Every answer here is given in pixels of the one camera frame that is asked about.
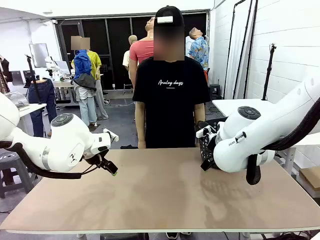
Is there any person's left forearm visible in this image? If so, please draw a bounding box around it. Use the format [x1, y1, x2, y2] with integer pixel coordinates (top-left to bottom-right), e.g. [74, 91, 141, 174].
[194, 102, 206, 126]

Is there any figure with yellow shirt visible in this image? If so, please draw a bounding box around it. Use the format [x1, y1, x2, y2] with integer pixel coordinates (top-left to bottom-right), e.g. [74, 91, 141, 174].
[86, 37, 110, 121]

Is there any wall whiteboard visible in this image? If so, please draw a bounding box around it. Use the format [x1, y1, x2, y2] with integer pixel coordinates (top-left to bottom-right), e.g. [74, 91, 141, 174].
[28, 43, 50, 69]

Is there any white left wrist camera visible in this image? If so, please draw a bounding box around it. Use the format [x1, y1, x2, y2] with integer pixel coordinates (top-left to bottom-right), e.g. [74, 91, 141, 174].
[103, 128, 119, 143]

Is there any white head-mounted camera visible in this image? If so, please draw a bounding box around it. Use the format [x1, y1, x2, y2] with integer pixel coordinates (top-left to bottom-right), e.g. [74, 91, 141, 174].
[156, 15, 174, 24]

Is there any black cap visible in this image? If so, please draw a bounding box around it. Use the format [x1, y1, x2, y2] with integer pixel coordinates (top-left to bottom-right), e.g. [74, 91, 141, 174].
[155, 5, 185, 27]

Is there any mannequin with blue jeans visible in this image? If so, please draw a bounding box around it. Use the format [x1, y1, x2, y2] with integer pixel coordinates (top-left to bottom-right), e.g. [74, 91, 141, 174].
[27, 77, 58, 138]

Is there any dark monitor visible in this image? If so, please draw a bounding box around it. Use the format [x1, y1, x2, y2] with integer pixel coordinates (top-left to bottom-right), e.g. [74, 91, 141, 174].
[11, 70, 25, 86]

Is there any black perforated plastic basket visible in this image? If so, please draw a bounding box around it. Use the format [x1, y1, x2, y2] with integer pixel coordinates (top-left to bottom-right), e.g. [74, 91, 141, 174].
[197, 117, 226, 171]

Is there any grey plastic stool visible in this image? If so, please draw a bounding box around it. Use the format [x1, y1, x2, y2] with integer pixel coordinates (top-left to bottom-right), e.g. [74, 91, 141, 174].
[0, 149, 38, 200]

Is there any brown cardboard box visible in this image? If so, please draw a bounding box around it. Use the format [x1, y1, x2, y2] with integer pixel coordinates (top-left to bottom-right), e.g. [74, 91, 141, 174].
[298, 166, 320, 198]

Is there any black background stool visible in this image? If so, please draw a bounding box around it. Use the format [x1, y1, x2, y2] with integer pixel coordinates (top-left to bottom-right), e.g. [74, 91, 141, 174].
[209, 84, 222, 100]

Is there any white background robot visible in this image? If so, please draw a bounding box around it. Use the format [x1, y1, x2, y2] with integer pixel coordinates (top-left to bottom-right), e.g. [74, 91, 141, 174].
[44, 56, 66, 82]

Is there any person in black t-shirt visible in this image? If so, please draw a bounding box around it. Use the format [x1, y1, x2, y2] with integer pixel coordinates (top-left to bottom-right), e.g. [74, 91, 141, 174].
[132, 56, 212, 150]

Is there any black camera tripod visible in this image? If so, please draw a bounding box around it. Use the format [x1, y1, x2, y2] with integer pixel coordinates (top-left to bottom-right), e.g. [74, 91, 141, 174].
[24, 54, 42, 105]
[261, 42, 278, 101]

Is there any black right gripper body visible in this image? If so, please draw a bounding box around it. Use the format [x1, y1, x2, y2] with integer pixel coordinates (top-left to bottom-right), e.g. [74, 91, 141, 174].
[209, 132, 221, 165]

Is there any figure with blue jacket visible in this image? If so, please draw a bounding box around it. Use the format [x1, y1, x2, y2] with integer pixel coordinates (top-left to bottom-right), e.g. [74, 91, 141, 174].
[71, 36, 98, 127]

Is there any mannequin with floral shirt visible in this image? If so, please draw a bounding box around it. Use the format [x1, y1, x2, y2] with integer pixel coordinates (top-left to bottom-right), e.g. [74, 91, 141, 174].
[186, 26, 210, 83]

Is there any mannequin with cream shirt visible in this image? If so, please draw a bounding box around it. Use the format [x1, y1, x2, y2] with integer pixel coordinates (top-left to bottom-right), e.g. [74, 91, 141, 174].
[122, 34, 138, 83]

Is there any black backdrop stand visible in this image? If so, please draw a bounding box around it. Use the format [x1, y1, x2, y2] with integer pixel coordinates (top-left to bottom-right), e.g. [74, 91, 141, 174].
[232, 0, 258, 100]

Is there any black left arm cable sleeve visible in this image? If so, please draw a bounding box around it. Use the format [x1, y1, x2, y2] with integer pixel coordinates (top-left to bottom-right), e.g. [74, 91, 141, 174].
[0, 141, 82, 180]

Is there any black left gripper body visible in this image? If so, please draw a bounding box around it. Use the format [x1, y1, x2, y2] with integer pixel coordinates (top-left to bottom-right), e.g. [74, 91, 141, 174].
[84, 149, 106, 168]

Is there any mannequin with red top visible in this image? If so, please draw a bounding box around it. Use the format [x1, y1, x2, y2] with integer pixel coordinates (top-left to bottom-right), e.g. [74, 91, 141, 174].
[128, 16, 156, 88]

